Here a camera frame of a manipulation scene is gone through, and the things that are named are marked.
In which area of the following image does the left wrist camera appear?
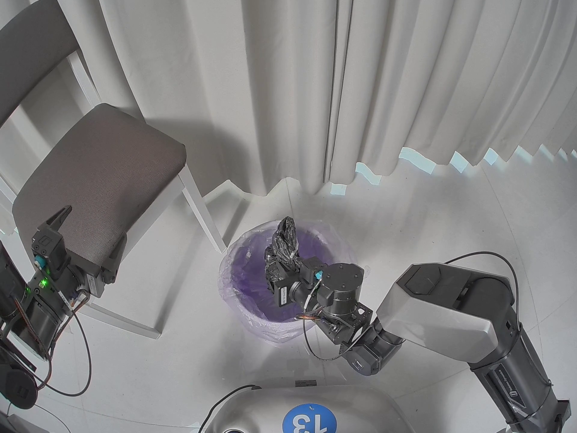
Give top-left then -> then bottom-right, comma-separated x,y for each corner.
31,230 -> 68,281

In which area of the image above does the purple plastic bag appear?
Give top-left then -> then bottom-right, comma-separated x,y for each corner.
218,218 -> 371,347

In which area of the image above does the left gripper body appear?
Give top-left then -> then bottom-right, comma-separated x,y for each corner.
25,251 -> 110,333

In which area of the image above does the white trash bin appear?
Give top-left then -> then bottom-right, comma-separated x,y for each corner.
221,224 -> 343,345

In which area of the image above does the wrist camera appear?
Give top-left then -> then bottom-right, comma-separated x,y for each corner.
31,230 -> 68,281
298,259 -> 329,288

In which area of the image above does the grey padded white chair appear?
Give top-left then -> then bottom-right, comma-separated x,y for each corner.
0,0 -> 227,341

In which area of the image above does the white curtain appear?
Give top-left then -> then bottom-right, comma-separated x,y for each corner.
322,0 -> 577,187
90,0 -> 354,197

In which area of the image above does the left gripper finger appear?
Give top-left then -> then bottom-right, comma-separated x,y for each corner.
37,205 -> 74,234
105,232 -> 128,284

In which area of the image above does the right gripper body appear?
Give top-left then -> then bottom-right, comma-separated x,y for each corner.
272,277 -> 322,309

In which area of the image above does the black plastic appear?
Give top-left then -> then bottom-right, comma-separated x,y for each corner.
264,216 -> 302,293

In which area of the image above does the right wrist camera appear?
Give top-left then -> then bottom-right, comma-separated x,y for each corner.
298,259 -> 329,288

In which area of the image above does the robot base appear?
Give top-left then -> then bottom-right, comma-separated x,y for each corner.
208,378 -> 415,433

